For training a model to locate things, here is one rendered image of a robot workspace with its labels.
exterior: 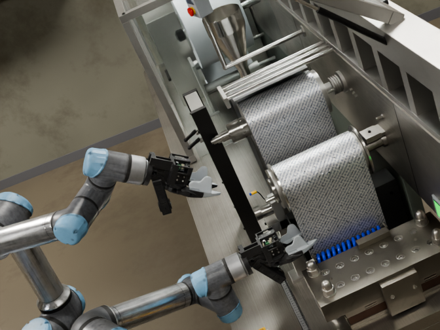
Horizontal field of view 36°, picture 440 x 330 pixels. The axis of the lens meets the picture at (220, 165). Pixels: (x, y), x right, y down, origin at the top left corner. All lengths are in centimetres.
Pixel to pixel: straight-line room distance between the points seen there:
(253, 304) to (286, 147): 49
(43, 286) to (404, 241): 110
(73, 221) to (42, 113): 375
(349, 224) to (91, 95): 361
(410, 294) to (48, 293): 110
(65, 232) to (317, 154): 69
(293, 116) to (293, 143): 9
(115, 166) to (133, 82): 354
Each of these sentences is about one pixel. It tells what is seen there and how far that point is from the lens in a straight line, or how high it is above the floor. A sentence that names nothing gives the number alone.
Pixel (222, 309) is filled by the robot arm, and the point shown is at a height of 102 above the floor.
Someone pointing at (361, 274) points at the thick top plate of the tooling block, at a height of 103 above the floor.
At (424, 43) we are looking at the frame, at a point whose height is 165.
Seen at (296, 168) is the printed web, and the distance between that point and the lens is 184.
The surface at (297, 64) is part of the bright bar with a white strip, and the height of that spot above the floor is 145.
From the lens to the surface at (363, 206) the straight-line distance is 194.
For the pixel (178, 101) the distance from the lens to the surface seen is 277.
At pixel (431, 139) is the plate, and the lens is 156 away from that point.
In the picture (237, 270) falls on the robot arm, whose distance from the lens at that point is 188.
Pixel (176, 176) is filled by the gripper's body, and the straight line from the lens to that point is 175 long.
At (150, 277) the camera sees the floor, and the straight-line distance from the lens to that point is 394.
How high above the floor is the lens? 231
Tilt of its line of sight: 30 degrees down
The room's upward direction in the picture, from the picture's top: 25 degrees counter-clockwise
